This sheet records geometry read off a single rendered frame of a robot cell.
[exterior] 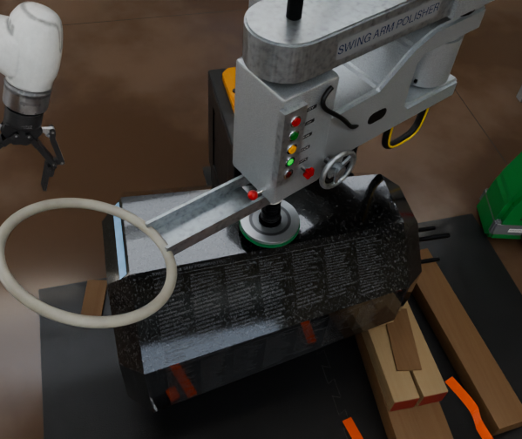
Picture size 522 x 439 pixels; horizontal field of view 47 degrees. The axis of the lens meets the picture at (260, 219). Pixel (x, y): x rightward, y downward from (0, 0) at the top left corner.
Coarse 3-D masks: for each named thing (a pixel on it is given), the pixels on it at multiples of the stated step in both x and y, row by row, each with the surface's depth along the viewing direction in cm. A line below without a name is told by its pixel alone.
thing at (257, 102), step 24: (240, 72) 165; (240, 96) 171; (264, 96) 160; (288, 96) 155; (312, 96) 159; (240, 120) 177; (264, 120) 166; (240, 144) 184; (264, 144) 172; (312, 144) 176; (240, 168) 192; (264, 168) 179; (264, 192) 186; (288, 192) 186
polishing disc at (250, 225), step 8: (288, 208) 218; (248, 216) 214; (256, 216) 214; (288, 216) 215; (296, 216) 215; (248, 224) 212; (256, 224) 212; (280, 224) 213; (288, 224) 213; (296, 224) 213; (248, 232) 210; (256, 232) 210; (264, 232) 210; (272, 232) 210; (280, 232) 210; (288, 232) 211; (296, 232) 212; (256, 240) 208; (264, 240) 208; (272, 240) 208; (280, 240) 208
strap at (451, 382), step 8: (448, 384) 254; (456, 384) 254; (456, 392) 252; (464, 392) 252; (464, 400) 250; (472, 400) 251; (472, 408) 249; (472, 416) 249; (344, 424) 261; (352, 424) 261; (480, 424) 253; (352, 432) 259; (480, 432) 251; (488, 432) 252
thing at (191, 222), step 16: (240, 176) 194; (208, 192) 188; (224, 192) 193; (240, 192) 195; (176, 208) 183; (192, 208) 187; (208, 208) 190; (224, 208) 190; (240, 208) 185; (256, 208) 190; (160, 224) 182; (176, 224) 184; (192, 224) 185; (208, 224) 180; (224, 224) 184; (176, 240) 175; (192, 240) 178
